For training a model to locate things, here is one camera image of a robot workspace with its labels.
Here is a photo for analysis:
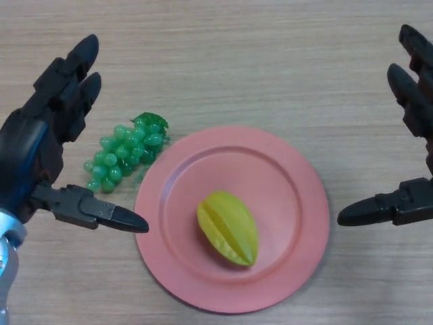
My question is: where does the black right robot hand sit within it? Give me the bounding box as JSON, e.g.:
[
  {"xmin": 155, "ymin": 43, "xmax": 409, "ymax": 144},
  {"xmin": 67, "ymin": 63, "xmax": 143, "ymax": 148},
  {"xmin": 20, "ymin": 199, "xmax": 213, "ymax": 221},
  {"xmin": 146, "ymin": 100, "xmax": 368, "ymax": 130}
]
[{"xmin": 337, "ymin": 24, "xmax": 433, "ymax": 228}]

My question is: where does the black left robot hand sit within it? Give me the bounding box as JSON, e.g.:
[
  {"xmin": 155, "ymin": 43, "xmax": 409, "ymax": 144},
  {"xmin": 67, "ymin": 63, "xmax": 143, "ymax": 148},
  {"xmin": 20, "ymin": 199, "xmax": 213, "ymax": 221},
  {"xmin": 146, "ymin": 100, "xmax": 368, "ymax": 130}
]
[{"xmin": 0, "ymin": 33, "xmax": 150, "ymax": 235}]

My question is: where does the green grape bunch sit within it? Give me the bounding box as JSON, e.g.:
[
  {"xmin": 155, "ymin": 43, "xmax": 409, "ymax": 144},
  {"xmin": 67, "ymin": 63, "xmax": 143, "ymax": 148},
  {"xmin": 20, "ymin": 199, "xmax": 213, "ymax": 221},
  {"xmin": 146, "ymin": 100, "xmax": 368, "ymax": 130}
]
[{"xmin": 83, "ymin": 112, "xmax": 170, "ymax": 195}]

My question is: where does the yellow starfruit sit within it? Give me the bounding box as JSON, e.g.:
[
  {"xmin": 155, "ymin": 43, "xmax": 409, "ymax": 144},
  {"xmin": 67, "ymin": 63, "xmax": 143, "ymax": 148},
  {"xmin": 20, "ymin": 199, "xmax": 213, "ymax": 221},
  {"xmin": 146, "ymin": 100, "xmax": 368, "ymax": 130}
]
[{"xmin": 196, "ymin": 190, "xmax": 260, "ymax": 269}]

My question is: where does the pink round plate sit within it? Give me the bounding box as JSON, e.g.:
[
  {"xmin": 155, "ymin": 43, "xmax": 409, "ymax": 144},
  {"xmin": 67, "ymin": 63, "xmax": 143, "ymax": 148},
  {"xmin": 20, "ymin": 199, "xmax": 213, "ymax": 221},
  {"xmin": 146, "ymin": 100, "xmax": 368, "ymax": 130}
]
[{"xmin": 134, "ymin": 125, "xmax": 330, "ymax": 306}]

